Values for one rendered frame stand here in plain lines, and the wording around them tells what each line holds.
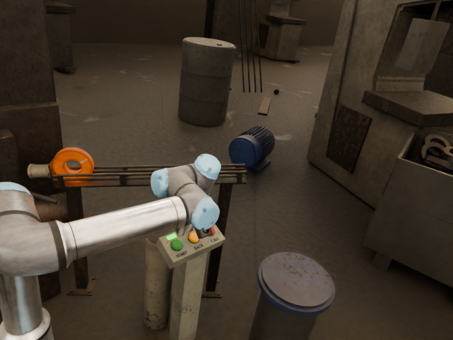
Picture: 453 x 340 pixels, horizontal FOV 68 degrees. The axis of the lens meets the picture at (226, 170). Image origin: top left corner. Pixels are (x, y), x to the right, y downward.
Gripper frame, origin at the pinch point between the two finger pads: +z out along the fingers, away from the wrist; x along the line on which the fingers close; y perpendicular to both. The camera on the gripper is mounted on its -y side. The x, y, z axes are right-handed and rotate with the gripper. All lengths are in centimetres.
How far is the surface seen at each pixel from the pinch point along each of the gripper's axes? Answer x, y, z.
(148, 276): 2.5, 4.5, 37.4
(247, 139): -140, 89, 68
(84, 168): 14, 50, 14
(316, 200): -166, 17, 77
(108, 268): 2, 35, 83
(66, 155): 19, 55, 10
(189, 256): -2.2, -5.5, 7.4
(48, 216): 29, 47, 36
